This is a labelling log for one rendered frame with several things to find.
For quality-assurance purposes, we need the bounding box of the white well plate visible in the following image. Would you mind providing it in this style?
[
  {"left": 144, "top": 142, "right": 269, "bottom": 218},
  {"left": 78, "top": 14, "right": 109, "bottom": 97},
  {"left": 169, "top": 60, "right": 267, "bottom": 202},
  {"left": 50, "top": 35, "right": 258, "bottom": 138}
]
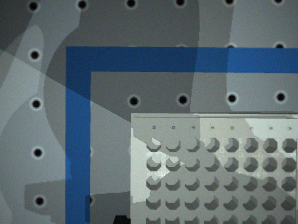
[{"left": 130, "top": 113, "right": 298, "bottom": 224}]

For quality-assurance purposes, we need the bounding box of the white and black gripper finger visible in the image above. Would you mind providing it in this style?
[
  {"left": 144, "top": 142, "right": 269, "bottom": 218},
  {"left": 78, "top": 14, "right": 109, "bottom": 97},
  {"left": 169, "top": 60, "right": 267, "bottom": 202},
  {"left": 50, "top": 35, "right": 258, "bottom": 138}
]
[{"left": 113, "top": 215, "right": 131, "bottom": 224}]

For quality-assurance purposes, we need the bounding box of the blue floor marking tape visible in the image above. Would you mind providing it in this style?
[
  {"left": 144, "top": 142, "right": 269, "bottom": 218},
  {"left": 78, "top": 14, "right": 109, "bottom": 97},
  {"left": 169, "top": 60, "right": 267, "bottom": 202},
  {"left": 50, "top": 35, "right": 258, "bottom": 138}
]
[{"left": 65, "top": 46, "right": 298, "bottom": 224}]

